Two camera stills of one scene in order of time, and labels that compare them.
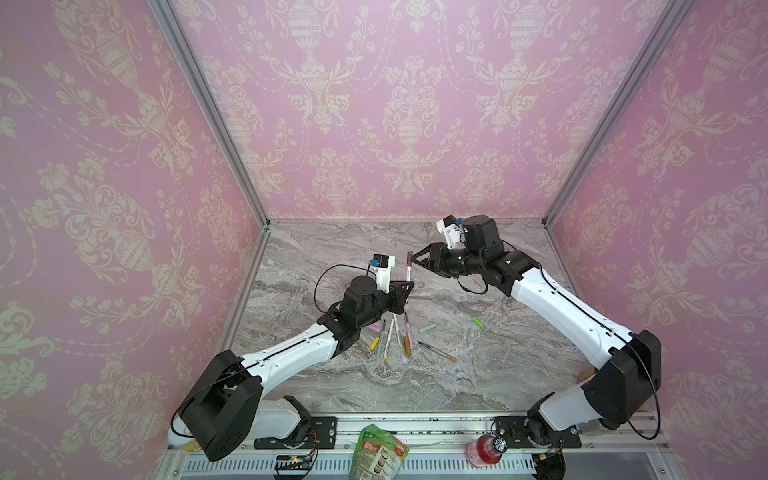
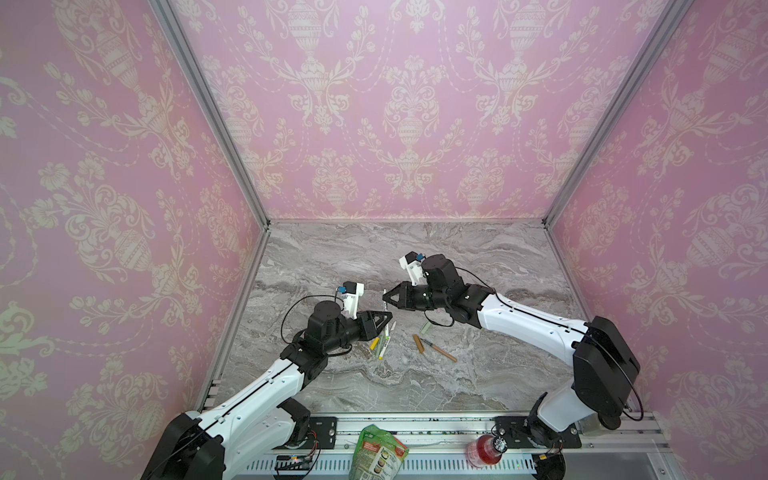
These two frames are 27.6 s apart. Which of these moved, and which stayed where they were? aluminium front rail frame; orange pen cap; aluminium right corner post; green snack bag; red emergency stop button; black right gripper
Moved: orange pen cap; black right gripper
Stayed: aluminium front rail frame; green snack bag; red emergency stop button; aluminium right corner post
